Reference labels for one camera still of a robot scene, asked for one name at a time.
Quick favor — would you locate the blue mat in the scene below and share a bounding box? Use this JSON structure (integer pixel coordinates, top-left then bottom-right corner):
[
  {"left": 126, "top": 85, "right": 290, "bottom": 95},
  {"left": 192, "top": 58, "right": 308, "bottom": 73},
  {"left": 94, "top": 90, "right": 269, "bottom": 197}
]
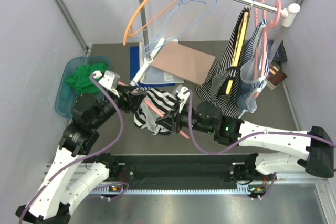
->
[{"left": 130, "top": 46, "right": 175, "bottom": 88}]

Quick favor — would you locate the black white striped tank top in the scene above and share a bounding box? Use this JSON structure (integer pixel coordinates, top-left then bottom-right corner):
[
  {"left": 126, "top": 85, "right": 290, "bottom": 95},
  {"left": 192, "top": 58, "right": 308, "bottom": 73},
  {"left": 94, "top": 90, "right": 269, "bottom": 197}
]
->
[{"left": 133, "top": 88, "right": 177, "bottom": 135}]

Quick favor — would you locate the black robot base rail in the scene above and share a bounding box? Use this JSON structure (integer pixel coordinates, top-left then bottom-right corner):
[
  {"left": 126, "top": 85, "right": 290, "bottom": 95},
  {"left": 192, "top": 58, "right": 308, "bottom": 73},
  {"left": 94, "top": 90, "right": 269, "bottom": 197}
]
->
[{"left": 111, "top": 154, "right": 271, "bottom": 181}]

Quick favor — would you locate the grey slotted cable duct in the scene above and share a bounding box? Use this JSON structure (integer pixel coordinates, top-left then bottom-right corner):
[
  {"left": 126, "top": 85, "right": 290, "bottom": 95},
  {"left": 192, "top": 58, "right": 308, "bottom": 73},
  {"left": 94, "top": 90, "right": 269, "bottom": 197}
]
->
[{"left": 94, "top": 183, "right": 253, "bottom": 195}]

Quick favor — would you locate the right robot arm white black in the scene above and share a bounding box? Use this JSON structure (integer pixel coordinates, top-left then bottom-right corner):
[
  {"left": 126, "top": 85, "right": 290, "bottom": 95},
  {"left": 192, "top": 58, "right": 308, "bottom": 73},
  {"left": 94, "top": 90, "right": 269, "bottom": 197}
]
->
[{"left": 156, "top": 102, "right": 335, "bottom": 180}]

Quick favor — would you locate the yellow black hanger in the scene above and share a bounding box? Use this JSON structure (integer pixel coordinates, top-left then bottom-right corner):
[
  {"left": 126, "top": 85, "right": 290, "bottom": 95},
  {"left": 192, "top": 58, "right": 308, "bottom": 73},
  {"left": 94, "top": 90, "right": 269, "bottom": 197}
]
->
[{"left": 225, "top": 7, "right": 249, "bottom": 95}]

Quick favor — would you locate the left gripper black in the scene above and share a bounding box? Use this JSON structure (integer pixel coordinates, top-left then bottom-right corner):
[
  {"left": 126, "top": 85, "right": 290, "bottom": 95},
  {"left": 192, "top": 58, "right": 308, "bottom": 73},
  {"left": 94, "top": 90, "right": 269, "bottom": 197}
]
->
[{"left": 91, "top": 84, "right": 147, "bottom": 129}]

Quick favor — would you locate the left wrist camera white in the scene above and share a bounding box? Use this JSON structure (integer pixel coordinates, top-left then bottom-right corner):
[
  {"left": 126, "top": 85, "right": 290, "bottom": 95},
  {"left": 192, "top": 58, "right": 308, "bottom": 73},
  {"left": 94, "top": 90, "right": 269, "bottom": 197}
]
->
[{"left": 90, "top": 70, "right": 120, "bottom": 96}]

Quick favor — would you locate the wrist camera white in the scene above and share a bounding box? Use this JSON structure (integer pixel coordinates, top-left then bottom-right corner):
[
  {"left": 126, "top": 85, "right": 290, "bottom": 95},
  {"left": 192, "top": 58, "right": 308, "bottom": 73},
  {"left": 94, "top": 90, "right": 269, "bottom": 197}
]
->
[
  {"left": 90, "top": 70, "right": 120, "bottom": 96},
  {"left": 172, "top": 84, "right": 190, "bottom": 113}
]

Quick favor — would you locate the light blue wire hanger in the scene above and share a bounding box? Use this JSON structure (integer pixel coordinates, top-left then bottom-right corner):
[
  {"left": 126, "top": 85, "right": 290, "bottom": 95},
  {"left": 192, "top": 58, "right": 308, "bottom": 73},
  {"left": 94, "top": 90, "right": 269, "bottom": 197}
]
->
[{"left": 143, "top": 0, "right": 218, "bottom": 55}]

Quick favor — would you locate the pink brown board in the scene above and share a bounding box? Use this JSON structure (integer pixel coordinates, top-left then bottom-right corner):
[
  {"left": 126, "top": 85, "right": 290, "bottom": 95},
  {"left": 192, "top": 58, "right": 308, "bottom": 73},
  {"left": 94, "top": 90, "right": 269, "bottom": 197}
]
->
[{"left": 152, "top": 42, "right": 216, "bottom": 86}]

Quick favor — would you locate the brown wooden box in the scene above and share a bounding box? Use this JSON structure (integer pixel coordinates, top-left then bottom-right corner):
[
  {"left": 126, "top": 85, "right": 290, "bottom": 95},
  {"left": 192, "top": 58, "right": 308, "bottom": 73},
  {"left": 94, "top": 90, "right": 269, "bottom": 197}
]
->
[{"left": 266, "top": 62, "right": 288, "bottom": 90}]

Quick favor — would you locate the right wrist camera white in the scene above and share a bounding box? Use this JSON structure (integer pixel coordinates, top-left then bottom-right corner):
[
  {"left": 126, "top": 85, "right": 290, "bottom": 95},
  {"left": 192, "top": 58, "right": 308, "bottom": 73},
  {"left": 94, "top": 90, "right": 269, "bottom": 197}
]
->
[{"left": 172, "top": 84, "right": 190, "bottom": 113}]

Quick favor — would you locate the purple cable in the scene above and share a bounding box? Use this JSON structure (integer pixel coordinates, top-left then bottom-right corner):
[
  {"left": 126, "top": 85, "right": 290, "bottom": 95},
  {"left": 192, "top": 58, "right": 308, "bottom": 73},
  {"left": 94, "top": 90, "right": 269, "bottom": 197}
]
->
[
  {"left": 18, "top": 73, "right": 129, "bottom": 224},
  {"left": 181, "top": 89, "right": 336, "bottom": 201}
]

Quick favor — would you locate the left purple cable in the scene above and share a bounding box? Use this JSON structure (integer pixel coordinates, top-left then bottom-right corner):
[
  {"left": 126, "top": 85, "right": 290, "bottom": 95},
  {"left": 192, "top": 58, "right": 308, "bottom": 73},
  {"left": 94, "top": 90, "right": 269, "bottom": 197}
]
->
[{"left": 18, "top": 73, "right": 129, "bottom": 224}]

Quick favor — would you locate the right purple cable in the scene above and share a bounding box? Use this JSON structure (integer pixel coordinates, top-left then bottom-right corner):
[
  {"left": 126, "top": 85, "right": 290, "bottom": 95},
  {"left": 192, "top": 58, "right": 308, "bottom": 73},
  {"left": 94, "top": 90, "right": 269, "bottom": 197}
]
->
[{"left": 181, "top": 89, "right": 336, "bottom": 201}]

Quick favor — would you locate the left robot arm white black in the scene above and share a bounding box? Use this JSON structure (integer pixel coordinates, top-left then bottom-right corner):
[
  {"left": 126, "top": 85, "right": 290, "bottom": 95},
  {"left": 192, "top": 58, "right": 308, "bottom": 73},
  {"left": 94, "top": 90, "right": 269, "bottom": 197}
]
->
[{"left": 16, "top": 86, "right": 146, "bottom": 223}]

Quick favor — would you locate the teal plastic bin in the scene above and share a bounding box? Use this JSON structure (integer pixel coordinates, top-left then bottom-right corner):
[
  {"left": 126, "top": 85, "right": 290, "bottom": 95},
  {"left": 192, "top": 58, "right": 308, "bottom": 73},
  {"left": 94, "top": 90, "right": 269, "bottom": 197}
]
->
[{"left": 55, "top": 56, "right": 111, "bottom": 119}]

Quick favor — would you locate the blue white striped garment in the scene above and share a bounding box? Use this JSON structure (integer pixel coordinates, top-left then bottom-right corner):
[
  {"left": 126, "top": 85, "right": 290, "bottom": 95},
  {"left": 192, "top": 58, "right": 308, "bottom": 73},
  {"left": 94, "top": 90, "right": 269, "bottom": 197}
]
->
[{"left": 236, "top": 19, "right": 270, "bottom": 113}]

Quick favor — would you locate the dark blue book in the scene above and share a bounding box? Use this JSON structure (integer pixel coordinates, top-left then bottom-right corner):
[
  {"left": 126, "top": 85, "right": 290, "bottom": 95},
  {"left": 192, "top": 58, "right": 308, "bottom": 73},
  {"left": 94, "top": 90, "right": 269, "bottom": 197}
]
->
[{"left": 268, "top": 40, "right": 288, "bottom": 62}]

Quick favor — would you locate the green cloth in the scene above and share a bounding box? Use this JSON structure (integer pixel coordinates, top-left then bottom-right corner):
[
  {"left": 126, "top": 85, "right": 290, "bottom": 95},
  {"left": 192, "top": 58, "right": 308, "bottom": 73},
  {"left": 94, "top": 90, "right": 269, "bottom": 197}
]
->
[{"left": 65, "top": 63, "right": 108, "bottom": 95}]

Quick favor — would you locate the clothes rack metal white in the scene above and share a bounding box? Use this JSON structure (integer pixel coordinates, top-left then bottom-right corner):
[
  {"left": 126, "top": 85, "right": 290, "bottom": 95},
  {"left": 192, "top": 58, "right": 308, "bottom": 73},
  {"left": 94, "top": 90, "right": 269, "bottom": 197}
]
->
[{"left": 123, "top": 0, "right": 300, "bottom": 86}]

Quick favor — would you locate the thin striped black white garment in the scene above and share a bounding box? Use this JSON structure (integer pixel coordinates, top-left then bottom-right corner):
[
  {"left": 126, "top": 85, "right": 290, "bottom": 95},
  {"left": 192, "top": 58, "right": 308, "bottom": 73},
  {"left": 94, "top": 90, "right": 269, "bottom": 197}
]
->
[{"left": 195, "top": 7, "right": 250, "bottom": 118}]

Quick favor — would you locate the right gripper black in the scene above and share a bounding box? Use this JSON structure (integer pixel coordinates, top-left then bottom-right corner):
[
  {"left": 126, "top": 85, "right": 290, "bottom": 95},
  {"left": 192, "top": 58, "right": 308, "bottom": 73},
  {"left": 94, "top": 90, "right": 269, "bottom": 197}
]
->
[{"left": 156, "top": 100, "right": 214, "bottom": 134}]

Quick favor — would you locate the orange plastic hanger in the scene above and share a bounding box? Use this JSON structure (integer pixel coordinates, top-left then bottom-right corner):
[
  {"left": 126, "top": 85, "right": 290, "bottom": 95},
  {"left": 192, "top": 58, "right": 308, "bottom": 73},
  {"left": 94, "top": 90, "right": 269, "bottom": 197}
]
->
[{"left": 122, "top": 0, "right": 179, "bottom": 46}]

